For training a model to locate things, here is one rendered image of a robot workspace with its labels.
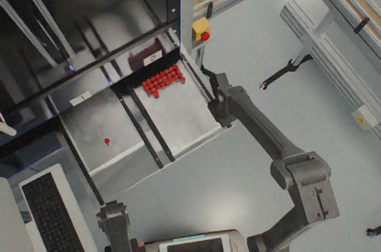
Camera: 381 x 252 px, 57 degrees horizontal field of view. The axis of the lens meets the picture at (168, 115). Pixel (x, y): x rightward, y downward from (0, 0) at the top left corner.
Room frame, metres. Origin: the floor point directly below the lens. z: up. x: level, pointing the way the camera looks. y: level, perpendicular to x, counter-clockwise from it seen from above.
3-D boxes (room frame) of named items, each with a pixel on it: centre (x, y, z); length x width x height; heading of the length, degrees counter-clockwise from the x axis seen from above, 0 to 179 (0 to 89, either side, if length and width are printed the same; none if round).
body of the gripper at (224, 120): (0.34, -0.19, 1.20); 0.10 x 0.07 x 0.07; 24
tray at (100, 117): (0.42, 0.31, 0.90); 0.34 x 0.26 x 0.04; 25
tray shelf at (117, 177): (0.43, 0.12, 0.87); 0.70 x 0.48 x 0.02; 115
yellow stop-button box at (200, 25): (0.78, -0.17, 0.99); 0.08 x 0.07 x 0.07; 25
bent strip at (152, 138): (0.35, 0.08, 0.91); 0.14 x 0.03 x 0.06; 26
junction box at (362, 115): (0.42, -1.06, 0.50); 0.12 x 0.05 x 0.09; 25
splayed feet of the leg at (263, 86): (0.93, -0.89, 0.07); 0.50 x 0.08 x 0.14; 115
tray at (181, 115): (0.47, -0.05, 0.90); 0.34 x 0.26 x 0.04; 25
